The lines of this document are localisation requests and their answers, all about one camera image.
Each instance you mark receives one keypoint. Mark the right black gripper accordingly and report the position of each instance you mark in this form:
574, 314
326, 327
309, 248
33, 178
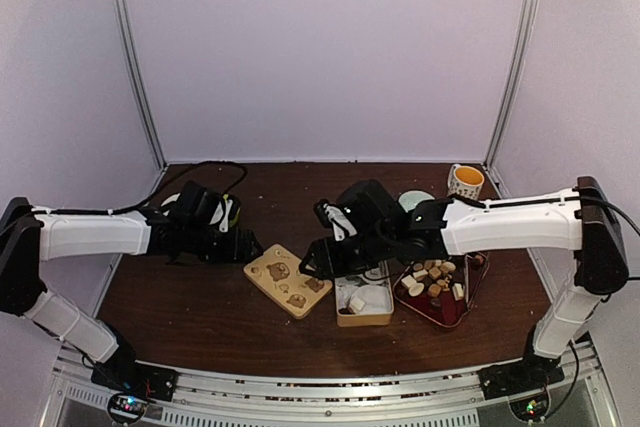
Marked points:
332, 264

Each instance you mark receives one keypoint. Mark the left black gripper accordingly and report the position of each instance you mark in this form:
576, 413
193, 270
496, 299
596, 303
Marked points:
243, 255

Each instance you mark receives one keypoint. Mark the tan bear tin lid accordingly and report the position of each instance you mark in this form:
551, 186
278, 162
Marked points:
276, 274

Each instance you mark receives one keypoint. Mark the dark chocolate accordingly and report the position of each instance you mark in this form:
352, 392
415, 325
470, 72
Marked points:
346, 311

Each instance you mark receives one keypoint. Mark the tan tin box with paper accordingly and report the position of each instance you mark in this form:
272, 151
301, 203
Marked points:
364, 300

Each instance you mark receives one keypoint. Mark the metal tongs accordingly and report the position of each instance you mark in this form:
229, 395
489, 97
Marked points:
467, 283

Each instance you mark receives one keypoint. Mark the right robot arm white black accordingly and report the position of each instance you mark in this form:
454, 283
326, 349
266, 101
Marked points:
369, 226

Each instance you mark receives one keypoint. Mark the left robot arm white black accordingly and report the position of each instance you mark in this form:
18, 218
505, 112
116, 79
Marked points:
196, 221

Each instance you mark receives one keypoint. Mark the white chocolate block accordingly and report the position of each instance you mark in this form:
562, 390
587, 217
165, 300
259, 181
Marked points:
413, 287

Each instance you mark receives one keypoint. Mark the round brown chocolate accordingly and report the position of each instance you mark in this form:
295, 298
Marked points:
434, 290

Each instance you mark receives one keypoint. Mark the lime green plastic bowl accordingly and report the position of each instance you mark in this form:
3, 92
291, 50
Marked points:
232, 208

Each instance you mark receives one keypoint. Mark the small white bowl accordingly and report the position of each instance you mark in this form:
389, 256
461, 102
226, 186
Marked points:
169, 200

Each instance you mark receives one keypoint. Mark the pale green ceramic bowl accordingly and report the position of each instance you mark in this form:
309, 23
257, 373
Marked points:
409, 200

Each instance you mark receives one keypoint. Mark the red rectangular tray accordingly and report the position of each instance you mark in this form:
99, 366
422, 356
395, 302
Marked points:
448, 309

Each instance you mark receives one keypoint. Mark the patterned mug yellow inside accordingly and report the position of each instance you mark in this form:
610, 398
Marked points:
465, 181

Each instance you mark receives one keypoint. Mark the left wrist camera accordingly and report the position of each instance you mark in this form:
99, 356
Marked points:
217, 218

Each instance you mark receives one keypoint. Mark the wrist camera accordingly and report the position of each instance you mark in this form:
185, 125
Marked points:
217, 218
332, 217

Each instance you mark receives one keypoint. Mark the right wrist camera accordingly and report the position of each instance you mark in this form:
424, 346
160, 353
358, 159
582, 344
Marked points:
332, 217

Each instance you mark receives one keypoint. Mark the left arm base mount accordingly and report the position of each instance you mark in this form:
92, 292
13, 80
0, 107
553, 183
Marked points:
141, 380

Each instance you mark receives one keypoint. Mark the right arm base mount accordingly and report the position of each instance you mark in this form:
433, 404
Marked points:
506, 380

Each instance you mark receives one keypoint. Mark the front aluminium rail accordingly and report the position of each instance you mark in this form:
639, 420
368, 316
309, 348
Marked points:
442, 398

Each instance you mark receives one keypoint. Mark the left aluminium frame post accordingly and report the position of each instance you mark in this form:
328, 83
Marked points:
135, 76

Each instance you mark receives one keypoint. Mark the aluminium frame post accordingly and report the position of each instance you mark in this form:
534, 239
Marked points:
135, 76
527, 17

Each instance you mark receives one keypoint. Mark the right aluminium frame post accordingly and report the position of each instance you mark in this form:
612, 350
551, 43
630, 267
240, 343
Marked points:
527, 17

